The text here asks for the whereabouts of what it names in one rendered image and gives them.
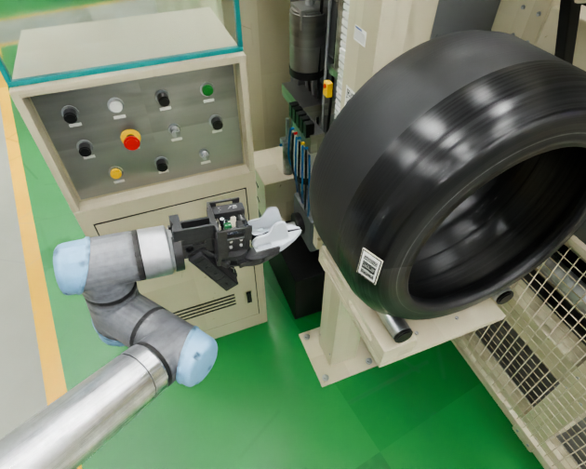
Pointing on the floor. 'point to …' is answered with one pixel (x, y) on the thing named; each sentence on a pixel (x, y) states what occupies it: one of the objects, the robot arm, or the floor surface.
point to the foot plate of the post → (327, 374)
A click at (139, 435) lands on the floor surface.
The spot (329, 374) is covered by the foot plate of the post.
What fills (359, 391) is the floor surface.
